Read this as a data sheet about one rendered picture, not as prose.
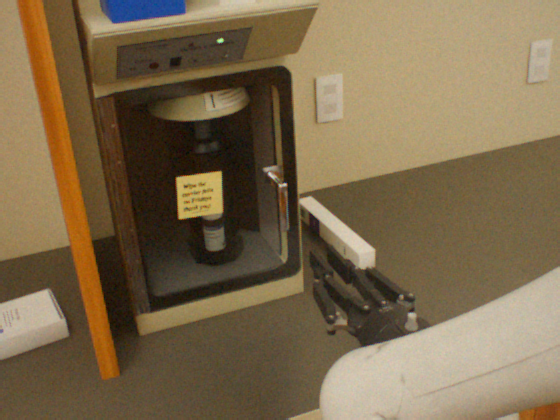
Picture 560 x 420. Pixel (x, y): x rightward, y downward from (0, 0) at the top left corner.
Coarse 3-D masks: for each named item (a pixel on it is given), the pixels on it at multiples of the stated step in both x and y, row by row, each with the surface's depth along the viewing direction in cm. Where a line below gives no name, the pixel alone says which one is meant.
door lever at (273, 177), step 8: (272, 176) 116; (272, 184) 118; (280, 184) 113; (280, 192) 113; (280, 200) 114; (280, 208) 115; (280, 216) 115; (288, 216) 116; (280, 224) 116; (288, 224) 117
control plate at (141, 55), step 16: (224, 32) 96; (240, 32) 97; (128, 48) 92; (144, 48) 93; (160, 48) 94; (176, 48) 96; (192, 48) 97; (208, 48) 98; (224, 48) 100; (240, 48) 101; (128, 64) 96; (144, 64) 97; (160, 64) 98; (192, 64) 101; (208, 64) 103
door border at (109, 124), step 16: (112, 112) 102; (112, 128) 104; (112, 144) 105; (112, 160) 106; (128, 192) 109; (128, 208) 110; (128, 224) 111; (128, 240) 112; (128, 272) 114; (144, 288) 117; (144, 304) 118
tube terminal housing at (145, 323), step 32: (96, 0) 96; (256, 64) 109; (288, 64) 111; (96, 96) 102; (96, 128) 112; (128, 288) 122; (256, 288) 127; (288, 288) 130; (160, 320) 122; (192, 320) 125
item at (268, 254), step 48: (144, 96) 103; (192, 96) 106; (240, 96) 109; (288, 96) 112; (144, 144) 106; (192, 144) 109; (240, 144) 113; (288, 144) 116; (144, 192) 110; (240, 192) 116; (288, 192) 120; (144, 240) 113; (192, 240) 117; (240, 240) 120; (288, 240) 124; (192, 288) 121; (240, 288) 125
